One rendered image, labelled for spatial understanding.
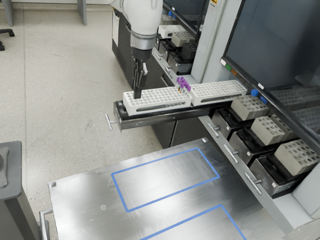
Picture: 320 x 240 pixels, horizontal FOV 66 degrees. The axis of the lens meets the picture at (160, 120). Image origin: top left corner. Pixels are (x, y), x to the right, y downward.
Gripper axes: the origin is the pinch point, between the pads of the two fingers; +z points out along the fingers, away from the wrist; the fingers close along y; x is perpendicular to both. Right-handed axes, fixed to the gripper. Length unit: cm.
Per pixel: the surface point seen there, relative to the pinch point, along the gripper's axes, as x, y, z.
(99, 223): 26, -46, 8
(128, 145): -16, 48, 90
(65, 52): 14, 208, 90
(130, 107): 4.5, -4.9, 4.0
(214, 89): -38.9, -1.1, 3.5
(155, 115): -7.0, -6.5, 9.5
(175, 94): -18.3, 0.1, 4.1
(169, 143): -37, 22, 66
